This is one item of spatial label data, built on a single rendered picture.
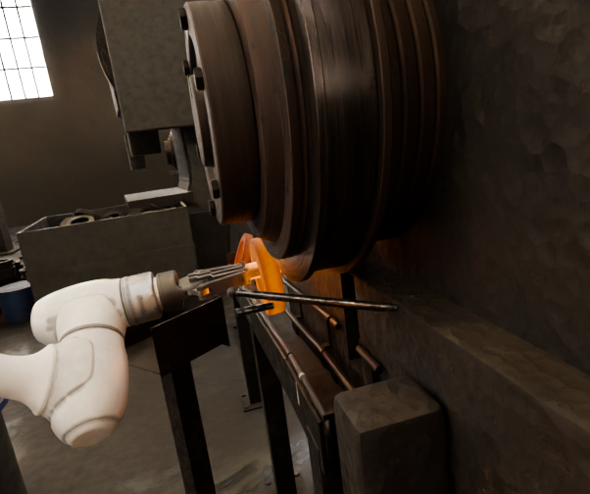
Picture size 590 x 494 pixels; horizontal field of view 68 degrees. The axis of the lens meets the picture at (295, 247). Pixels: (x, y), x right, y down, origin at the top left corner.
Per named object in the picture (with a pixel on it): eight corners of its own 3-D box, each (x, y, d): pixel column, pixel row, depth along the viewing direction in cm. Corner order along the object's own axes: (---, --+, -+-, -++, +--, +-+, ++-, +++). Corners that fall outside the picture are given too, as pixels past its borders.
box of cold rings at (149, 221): (193, 279, 385) (177, 190, 367) (206, 309, 308) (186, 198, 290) (67, 306, 356) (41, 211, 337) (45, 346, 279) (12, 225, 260)
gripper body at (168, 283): (164, 305, 86) (211, 293, 88) (163, 320, 78) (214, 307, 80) (155, 269, 85) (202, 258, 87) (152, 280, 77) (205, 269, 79)
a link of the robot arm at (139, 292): (131, 333, 77) (166, 324, 78) (118, 285, 75) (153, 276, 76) (135, 316, 86) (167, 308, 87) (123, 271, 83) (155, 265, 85)
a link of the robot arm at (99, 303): (132, 299, 88) (137, 353, 79) (50, 320, 84) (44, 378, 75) (117, 262, 80) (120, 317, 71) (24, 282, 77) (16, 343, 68)
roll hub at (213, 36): (238, 207, 76) (212, 33, 69) (271, 235, 50) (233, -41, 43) (206, 213, 75) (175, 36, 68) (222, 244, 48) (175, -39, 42)
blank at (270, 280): (260, 232, 93) (245, 236, 92) (273, 237, 78) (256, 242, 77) (274, 303, 95) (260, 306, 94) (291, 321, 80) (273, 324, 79)
